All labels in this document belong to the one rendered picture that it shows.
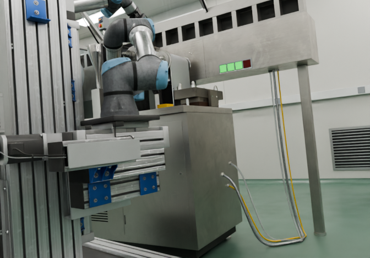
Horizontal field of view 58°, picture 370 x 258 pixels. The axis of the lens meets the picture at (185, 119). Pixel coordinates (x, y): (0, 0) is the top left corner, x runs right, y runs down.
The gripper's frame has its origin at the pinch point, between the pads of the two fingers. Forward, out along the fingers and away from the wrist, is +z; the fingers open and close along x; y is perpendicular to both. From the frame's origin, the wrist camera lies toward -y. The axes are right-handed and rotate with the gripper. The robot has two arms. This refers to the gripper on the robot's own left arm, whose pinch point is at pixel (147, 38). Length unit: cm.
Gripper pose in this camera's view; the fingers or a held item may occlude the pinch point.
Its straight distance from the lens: 222.2
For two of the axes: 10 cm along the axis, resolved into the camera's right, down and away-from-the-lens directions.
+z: 4.6, 6.4, 6.2
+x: -8.5, 1.0, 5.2
